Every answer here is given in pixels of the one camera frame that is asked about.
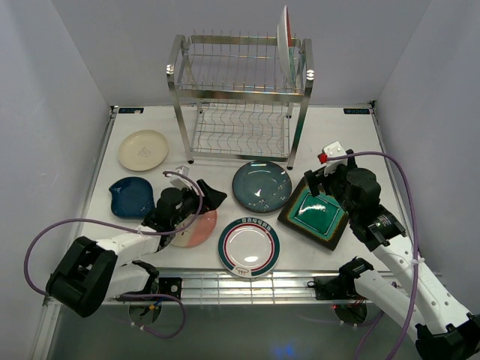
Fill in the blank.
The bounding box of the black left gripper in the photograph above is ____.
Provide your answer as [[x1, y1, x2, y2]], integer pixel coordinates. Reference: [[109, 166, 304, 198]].
[[171, 179, 227, 227]]

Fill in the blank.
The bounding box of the green square plate dark rim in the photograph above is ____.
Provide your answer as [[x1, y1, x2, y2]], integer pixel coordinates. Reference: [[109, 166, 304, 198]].
[[277, 180, 349, 251]]

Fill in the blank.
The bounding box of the dark teal floral plate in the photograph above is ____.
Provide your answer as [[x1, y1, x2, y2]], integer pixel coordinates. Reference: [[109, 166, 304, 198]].
[[232, 160, 293, 214]]

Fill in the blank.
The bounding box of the red and teal floral plate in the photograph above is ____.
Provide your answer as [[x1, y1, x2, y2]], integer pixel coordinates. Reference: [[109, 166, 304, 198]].
[[277, 5, 296, 87]]

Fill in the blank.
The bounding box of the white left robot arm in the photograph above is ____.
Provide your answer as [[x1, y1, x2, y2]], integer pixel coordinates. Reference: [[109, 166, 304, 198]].
[[46, 179, 227, 317]]

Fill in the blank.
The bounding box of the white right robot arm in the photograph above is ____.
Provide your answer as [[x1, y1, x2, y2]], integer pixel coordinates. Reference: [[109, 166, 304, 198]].
[[304, 142, 479, 359]]

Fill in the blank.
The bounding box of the dark blue leaf-shaped dish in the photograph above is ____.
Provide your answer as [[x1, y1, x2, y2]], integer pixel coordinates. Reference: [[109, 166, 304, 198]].
[[108, 176, 155, 220]]

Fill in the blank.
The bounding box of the two-tier steel dish rack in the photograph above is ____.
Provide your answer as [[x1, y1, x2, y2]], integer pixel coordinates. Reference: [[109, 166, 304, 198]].
[[166, 34, 315, 170]]

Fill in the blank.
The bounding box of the cream and pink plate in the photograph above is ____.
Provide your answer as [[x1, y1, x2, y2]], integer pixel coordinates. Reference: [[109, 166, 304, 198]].
[[170, 210, 218, 248]]

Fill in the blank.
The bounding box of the white plate green red rim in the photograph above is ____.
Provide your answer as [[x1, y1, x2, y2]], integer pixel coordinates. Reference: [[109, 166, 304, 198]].
[[217, 217, 281, 278]]

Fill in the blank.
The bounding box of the right corner table label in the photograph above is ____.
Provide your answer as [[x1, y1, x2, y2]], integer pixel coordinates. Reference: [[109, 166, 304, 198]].
[[343, 108, 371, 115]]

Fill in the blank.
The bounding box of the corner table label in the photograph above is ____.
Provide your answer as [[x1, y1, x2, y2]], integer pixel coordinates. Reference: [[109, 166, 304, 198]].
[[343, 108, 371, 115], [118, 107, 144, 114]]

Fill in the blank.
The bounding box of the cream round plate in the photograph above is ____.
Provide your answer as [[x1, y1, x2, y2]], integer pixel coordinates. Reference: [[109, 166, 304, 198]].
[[117, 130, 170, 172]]

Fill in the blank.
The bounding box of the left corner table label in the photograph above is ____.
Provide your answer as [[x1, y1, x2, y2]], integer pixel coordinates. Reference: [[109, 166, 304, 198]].
[[118, 107, 144, 114]]

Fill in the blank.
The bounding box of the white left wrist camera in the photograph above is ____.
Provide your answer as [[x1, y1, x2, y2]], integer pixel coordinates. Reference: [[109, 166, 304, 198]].
[[169, 165, 190, 190]]

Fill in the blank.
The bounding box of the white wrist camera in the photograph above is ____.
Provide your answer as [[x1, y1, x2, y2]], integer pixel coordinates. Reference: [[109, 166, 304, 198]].
[[169, 165, 190, 190], [318, 141, 347, 176]]

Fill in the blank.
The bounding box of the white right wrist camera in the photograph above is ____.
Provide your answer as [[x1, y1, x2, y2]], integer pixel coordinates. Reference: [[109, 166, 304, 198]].
[[318, 141, 347, 176]]

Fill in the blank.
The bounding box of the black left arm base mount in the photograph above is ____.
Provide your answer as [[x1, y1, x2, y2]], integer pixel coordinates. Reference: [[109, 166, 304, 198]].
[[151, 277, 183, 299]]

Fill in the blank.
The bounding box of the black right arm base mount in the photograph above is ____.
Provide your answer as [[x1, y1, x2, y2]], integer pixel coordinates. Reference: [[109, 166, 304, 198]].
[[307, 275, 359, 300]]

